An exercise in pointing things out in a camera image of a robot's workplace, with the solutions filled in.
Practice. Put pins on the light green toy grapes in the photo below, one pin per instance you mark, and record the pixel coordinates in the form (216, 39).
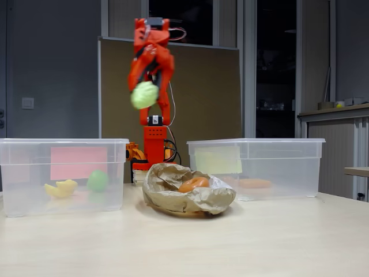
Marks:
(144, 95)

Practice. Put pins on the green toy apple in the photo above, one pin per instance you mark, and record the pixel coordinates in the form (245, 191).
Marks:
(97, 181)

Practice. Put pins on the yellow toy bananas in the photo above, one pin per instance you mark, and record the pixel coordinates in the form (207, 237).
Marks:
(62, 189)

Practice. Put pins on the orange toy waffle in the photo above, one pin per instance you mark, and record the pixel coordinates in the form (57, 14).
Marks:
(255, 183)

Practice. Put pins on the orange-red robot arm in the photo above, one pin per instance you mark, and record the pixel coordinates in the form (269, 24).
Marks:
(155, 144)

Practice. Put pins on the yellow-green paper label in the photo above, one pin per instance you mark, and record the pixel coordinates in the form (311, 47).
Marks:
(216, 160)

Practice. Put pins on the pink paper label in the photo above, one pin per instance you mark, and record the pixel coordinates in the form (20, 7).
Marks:
(78, 163)

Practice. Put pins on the clear plastic bin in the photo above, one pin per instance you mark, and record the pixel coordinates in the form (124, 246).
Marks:
(288, 167)
(29, 202)

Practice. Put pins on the brown pin board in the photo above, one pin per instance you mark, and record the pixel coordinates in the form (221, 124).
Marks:
(207, 86)

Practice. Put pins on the light orange printed part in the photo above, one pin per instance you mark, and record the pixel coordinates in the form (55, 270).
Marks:
(134, 151)

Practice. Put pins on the wooden base block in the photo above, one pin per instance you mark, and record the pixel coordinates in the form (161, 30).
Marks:
(139, 176)

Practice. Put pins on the brown-orange toy donut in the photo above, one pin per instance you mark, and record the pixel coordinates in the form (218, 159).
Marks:
(193, 184)

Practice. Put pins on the crumpled brown paper bag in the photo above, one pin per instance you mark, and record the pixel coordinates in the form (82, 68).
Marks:
(196, 200)

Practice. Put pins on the grey shutter cabinet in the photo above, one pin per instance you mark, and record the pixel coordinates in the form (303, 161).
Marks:
(331, 144)

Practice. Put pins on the small side table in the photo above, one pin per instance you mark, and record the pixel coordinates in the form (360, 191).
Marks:
(357, 171)

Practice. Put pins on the white light switch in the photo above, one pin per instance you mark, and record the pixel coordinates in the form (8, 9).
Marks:
(28, 103)

